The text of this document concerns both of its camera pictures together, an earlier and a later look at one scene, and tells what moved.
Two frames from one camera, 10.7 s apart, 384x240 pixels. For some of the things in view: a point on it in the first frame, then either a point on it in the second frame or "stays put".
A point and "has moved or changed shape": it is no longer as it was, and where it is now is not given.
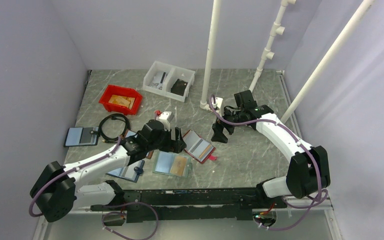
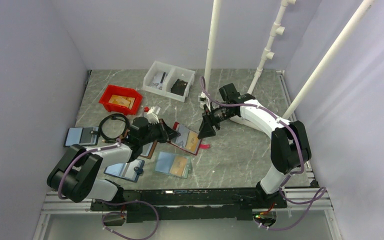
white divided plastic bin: [169, 80] stays put
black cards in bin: [179, 87] stays put
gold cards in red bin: [127, 102] stays put
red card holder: [197, 147] has moved or changed shape
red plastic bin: [121, 99] stays put
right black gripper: [218, 135] -> [206, 129]
